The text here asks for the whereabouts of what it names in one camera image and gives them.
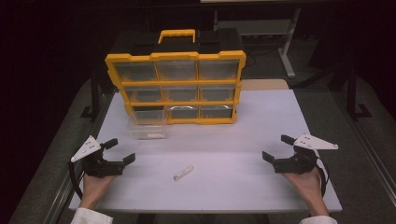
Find person's left hand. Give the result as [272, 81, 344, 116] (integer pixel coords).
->
[80, 173, 119, 209]

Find beige board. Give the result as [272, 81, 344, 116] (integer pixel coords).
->
[240, 78, 290, 91]

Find clear plastic drawer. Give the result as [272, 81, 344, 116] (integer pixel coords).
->
[126, 106, 170, 141]

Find small white stick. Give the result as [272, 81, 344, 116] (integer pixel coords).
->
[173, 165, 195, 182]

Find black metal stand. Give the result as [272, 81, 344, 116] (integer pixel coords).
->
[79, 69, 108, 122]
[344, 63, 374, 121]

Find person's right hand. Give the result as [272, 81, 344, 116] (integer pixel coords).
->
[281, 167, 325, 209]

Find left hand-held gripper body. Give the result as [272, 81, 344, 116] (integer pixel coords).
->
[70, 134, 126, 179]

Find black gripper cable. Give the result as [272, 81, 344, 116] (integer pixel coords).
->
[68, 161, 84, 201]
[315, 156, 330, 199]

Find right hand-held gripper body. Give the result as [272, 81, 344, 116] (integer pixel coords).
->
[273, 133, 340, 175]

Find white metal desk frame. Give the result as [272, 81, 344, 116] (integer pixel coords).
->
[213, 7, 303, 79]

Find yellow and black drawer organizer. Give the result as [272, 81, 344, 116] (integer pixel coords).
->
[105, 28, 247, 126]

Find aluminium rail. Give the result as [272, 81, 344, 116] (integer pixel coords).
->
[49, 169, 78, 224]
[353, 122, 396, 200]

